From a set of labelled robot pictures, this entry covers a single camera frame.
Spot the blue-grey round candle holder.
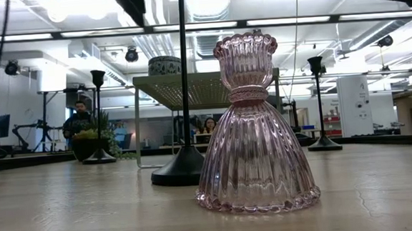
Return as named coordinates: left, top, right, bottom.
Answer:
left=147, top=54, right=183, bottom=77

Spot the tall black candlestick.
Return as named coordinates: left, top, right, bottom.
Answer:
left=77, top=68, right=118, bottom=165
left=301, top=54, right=343, bottom=153
left=139, top=0, right=208, bottom=189

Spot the pink ribbed glass candle holder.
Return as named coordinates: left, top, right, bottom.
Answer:
left=185, top=28, right=323, bottom=218

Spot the green perforated metal shelf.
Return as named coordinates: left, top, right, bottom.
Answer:
left=130, top=67, right=285, bottom=170

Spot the black overhead crossbar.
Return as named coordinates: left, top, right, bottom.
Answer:
left=0, top=9, right=412, bottom=44

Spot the person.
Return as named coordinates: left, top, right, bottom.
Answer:
left=60, top=99, right=96, bottom=150
left=200, top=117, right=218, bottom=135

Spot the white column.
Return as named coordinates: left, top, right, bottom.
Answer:
left=335, top=74, right=375, bottom=138

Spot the potted green plant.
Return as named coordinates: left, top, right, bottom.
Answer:
left=69, top=108, right=138, bottom=164

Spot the red storage shelf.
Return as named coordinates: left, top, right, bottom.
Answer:
left=321, top=107, right=343, bottom=138

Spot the black background monitor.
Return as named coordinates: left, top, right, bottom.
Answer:
left=267, top=94, right=287, bottom=124

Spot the thin hanging cable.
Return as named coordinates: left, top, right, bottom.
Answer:
left=280, top=0, right=307, bottom=104

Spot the black table frame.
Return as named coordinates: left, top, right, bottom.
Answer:
left=0, top=129, right=412, bottom=173

